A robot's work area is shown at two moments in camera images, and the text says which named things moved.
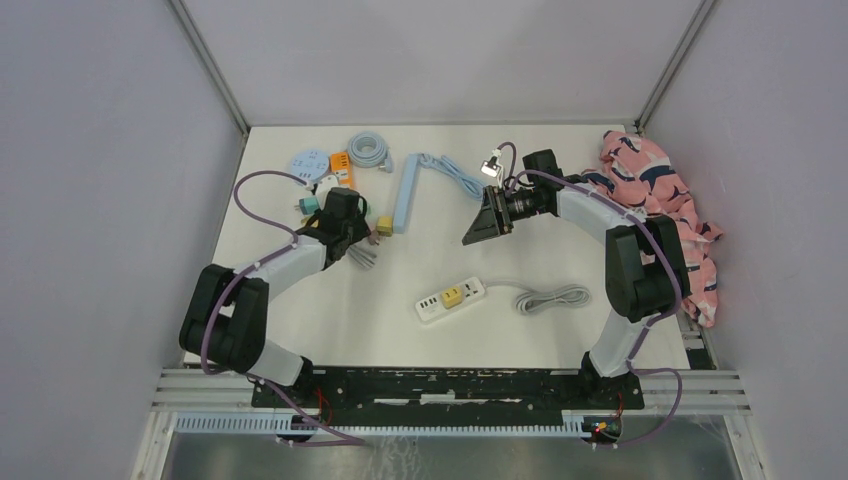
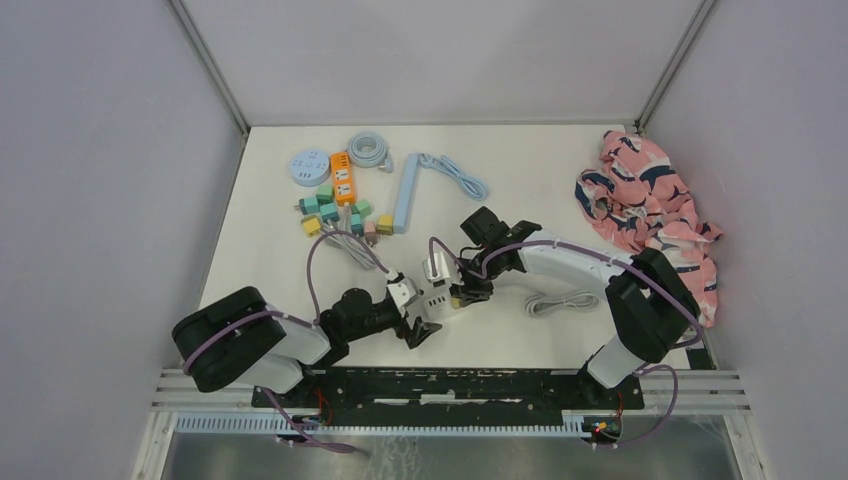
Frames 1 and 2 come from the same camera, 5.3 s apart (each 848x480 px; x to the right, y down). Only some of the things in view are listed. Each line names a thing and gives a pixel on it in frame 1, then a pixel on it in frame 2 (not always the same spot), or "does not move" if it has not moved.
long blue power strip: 406,192 does not move
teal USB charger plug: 309,205 does not move
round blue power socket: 313,164 does not move
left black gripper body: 356,229 → 381,318
